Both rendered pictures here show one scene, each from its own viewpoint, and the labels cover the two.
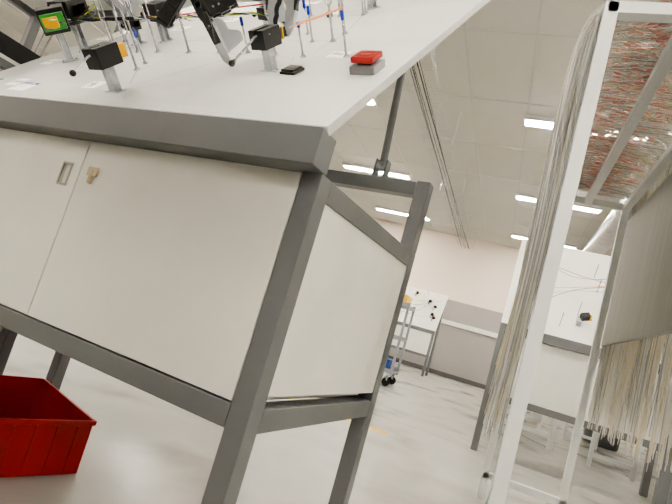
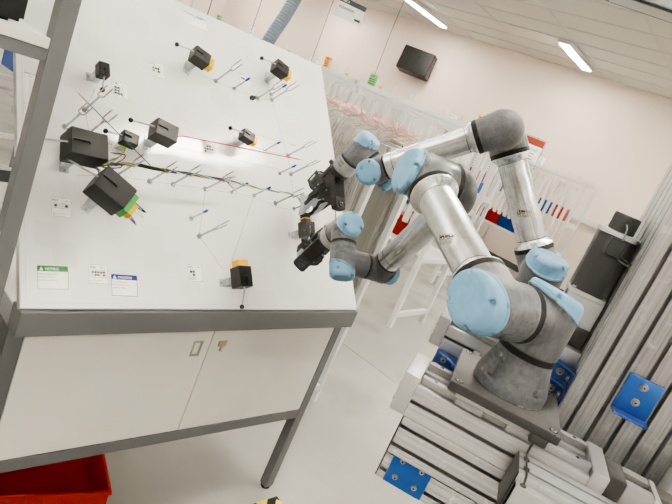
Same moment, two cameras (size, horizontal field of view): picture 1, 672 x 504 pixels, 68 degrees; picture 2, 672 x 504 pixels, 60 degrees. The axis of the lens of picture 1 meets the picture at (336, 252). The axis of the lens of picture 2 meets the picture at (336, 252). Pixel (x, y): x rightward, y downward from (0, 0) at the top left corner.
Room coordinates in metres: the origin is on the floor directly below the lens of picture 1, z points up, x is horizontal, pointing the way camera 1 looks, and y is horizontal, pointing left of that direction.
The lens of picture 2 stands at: (0.45, 2.12, 1.58)
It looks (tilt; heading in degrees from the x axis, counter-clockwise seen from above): 14 degrees down; 283
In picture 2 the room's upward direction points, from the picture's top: 23 degrees clockwise
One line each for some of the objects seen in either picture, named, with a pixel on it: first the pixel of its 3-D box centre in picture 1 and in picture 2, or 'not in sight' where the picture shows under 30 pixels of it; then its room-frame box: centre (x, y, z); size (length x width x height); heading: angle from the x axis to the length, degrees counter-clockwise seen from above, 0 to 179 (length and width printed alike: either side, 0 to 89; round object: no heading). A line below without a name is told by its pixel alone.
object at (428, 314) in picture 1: (407, 326); not in sight; (9.99, -1.78, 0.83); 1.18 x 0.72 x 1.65; 70
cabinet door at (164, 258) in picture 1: (152, 251); (262, 371); (0.96, 0.34, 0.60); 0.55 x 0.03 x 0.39; 63
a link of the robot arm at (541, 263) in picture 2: not in sight; (540, 275); (0.29, 0.42, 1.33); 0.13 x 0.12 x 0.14; 90
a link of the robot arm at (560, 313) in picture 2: not in sight; (542, 317); (0.30, 0.93, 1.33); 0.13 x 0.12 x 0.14; 41
